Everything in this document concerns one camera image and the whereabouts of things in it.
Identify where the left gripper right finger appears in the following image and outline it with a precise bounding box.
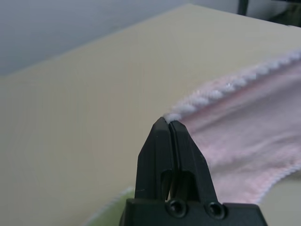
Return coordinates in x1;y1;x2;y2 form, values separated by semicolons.
169;120;218;203

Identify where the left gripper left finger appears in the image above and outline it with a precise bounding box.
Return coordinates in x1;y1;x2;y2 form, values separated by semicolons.
135;117;176;202

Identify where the pink towel with embroidery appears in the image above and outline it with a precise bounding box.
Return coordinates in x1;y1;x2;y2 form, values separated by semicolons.
163;48;301;204

